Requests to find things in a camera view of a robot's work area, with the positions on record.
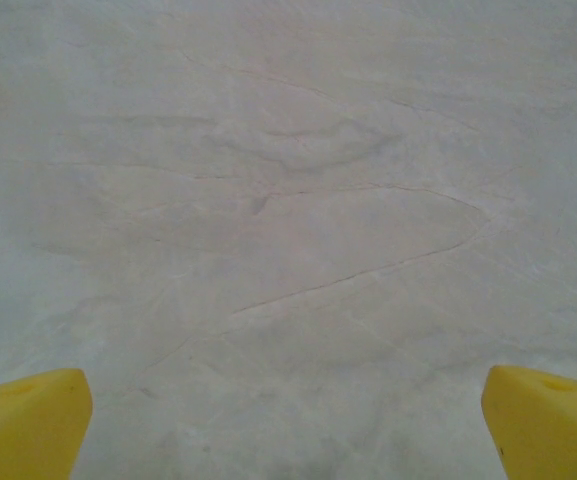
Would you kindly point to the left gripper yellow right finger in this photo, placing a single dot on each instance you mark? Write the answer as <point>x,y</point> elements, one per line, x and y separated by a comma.
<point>553,430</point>

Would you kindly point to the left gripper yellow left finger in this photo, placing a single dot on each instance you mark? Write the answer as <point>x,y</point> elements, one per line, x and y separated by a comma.
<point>23,430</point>

